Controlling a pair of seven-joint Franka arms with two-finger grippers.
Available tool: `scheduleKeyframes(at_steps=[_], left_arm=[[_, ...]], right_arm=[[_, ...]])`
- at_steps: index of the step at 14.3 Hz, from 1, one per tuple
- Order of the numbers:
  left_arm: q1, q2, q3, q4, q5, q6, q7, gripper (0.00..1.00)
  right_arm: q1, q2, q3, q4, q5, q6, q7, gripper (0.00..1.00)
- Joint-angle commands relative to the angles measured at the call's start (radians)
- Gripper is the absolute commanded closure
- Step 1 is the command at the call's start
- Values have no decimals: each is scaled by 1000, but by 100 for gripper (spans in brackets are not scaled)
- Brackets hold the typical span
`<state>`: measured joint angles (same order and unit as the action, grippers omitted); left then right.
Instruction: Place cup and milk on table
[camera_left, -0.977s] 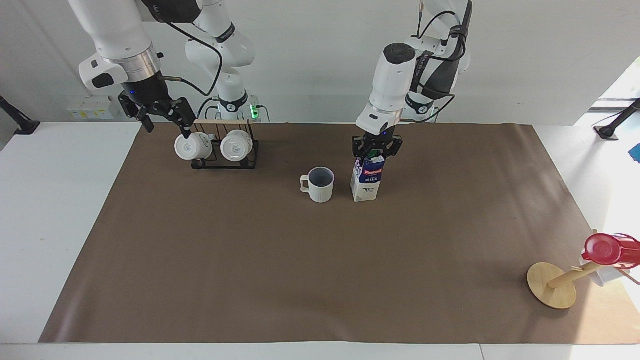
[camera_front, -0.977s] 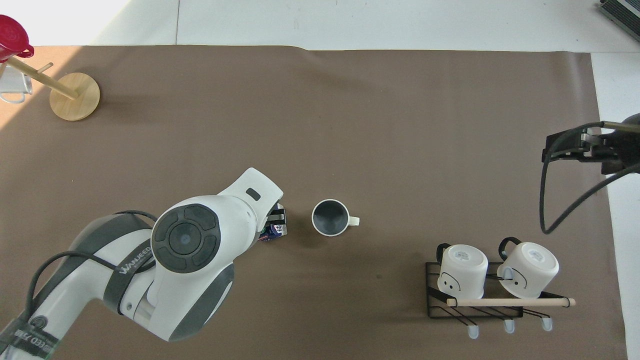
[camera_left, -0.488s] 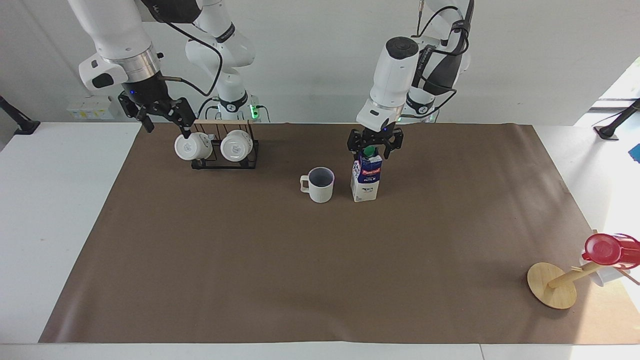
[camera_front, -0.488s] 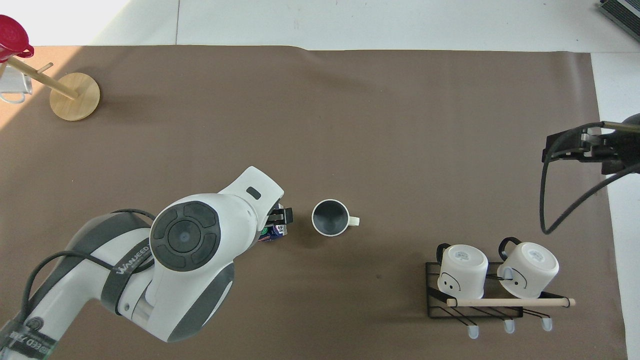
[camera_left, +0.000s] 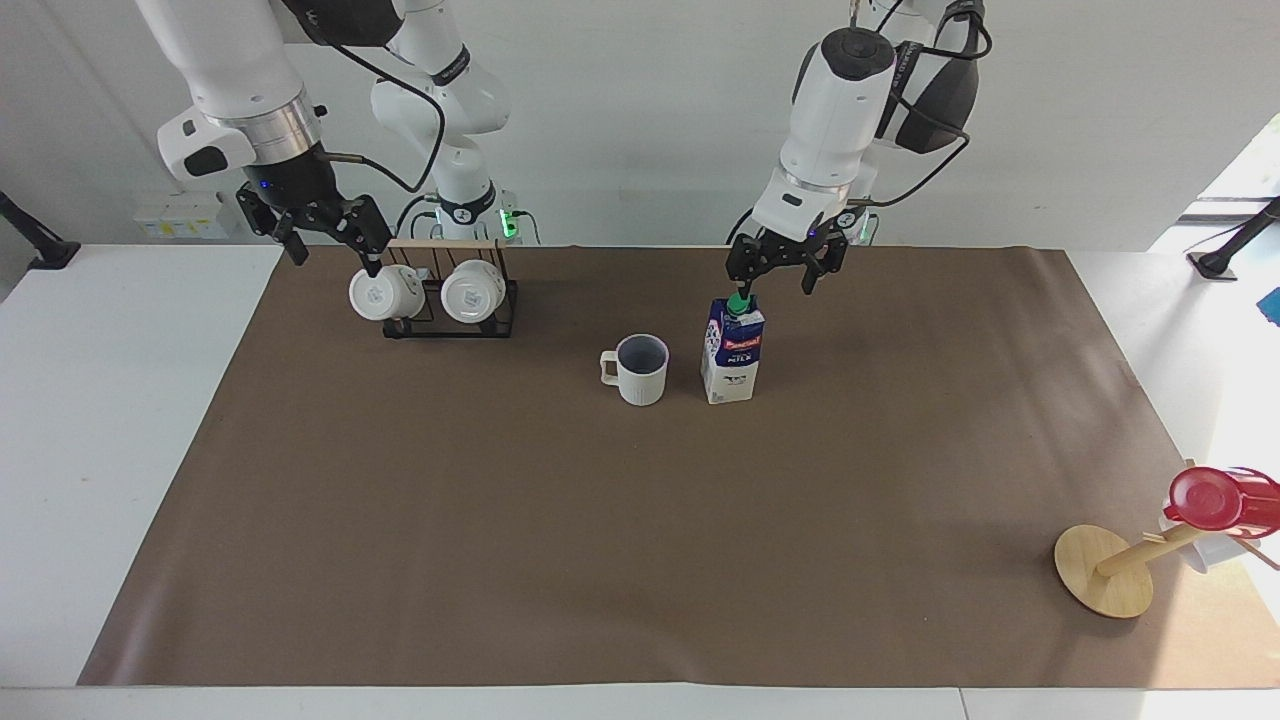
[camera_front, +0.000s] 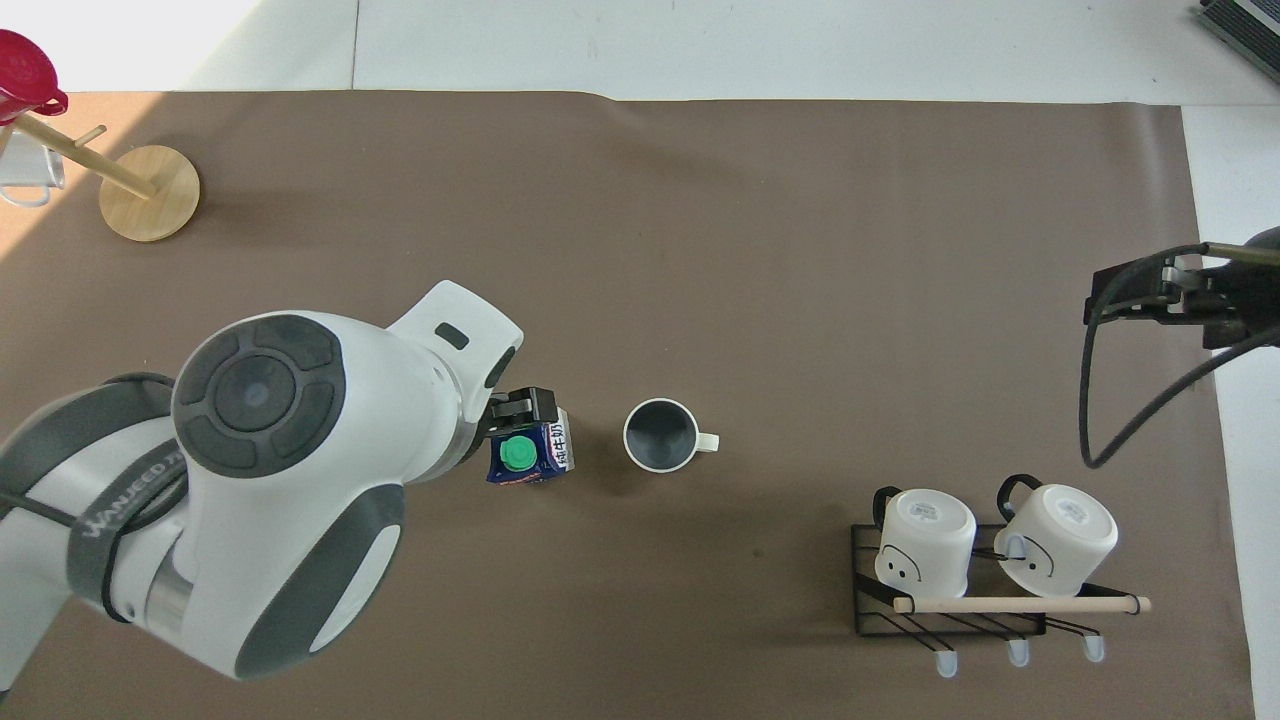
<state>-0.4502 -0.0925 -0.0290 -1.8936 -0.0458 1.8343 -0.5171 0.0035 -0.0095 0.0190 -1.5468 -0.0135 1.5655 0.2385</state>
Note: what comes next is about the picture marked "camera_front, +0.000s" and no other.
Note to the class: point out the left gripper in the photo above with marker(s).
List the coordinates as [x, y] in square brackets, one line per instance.
[480, 440]

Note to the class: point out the blue milk carton green cap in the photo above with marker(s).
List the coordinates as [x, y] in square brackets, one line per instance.
[540, 455]

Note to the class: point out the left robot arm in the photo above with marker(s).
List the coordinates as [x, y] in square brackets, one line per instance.
[300, 480]

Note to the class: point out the white cup grey inside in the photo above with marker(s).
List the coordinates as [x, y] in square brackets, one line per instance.
[660, 436]

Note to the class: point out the wooden cup stand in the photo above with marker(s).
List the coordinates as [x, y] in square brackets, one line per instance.
[150, 195]

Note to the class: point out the red cup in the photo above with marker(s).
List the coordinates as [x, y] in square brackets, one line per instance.
[25, 70]

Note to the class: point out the white mug with face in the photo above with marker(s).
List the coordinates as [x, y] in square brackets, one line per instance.
[1062, 540]
[925, 545]

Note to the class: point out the clear glass mug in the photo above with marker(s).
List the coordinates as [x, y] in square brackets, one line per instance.
[35, 172]

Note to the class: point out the dark grey ribbed device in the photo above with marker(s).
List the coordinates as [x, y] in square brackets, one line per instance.
[1245, 25]

